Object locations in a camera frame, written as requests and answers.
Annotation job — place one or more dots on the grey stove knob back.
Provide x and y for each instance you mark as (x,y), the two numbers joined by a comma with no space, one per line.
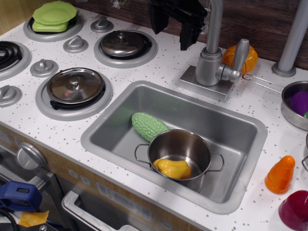
(102,25)

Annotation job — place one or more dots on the green bumpy toy gourd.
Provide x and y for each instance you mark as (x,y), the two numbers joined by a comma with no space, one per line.
(147,125)

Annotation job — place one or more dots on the grey stove knob middle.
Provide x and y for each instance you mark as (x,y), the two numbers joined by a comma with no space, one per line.
(75,45)

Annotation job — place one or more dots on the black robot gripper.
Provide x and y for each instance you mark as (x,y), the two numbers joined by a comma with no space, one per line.
(181,10)

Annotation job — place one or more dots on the green square toy dish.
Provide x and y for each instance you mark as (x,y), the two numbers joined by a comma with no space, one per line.
(39,27)

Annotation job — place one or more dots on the grey stove knob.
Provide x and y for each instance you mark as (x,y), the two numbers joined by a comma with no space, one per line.
(102,25)
(44,68)
(75,45)

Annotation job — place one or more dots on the yellow toy pepper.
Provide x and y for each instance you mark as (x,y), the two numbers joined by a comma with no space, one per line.
(173,169)

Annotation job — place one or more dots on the grey vertical pole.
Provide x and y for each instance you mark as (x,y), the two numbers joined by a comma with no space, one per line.
(285,66)

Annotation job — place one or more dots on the purple toy eggplant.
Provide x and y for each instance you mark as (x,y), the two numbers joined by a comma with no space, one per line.
(299,102)

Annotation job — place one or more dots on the steel lid burner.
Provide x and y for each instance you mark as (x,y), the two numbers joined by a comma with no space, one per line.
(75,85)
(122,43)

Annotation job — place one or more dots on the grey stove knob left edge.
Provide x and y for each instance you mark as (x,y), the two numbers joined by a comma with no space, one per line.
(9,95)

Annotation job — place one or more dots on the orange toy pumpkin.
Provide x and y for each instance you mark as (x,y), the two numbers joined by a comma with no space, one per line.
(250,63)

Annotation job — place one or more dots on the silver toy faucet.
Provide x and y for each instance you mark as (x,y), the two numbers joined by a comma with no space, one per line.
(211,77)

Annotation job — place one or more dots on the steel pot with handles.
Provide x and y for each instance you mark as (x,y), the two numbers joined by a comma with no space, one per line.
(186,146)

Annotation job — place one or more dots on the grey oven door handle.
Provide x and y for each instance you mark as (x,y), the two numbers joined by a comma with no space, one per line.
(68,205)

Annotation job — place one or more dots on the grey stove knob front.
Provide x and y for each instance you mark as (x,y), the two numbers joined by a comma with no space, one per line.
(44,68)

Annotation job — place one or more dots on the dark red toy vegetable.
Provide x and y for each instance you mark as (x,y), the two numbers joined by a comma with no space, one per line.
(293,211)

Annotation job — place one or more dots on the orange toy carrot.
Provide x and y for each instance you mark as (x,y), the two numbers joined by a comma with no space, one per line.
(280,177)

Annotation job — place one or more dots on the steel lid back burner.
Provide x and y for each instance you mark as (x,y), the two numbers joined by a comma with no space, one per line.
(122,43)

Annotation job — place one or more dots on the yellow tape piece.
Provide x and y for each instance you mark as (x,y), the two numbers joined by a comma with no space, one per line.
(29,219)

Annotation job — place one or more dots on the grey oven dial knob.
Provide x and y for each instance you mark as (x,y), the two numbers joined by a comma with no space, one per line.
(29,157)

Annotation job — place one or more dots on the black coil burner left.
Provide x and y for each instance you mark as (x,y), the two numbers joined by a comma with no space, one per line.
(10,53)

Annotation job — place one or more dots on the grey sink basin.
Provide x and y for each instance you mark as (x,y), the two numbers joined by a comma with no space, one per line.
(239,138)

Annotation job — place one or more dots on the steel saucepan with handle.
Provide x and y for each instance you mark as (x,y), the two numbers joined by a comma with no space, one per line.
(287,92)

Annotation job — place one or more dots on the steel lid front burner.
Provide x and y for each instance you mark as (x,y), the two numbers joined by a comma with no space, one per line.
(75,85)

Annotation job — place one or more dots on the green toy plate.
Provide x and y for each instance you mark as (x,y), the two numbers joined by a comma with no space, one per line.
(53,13)

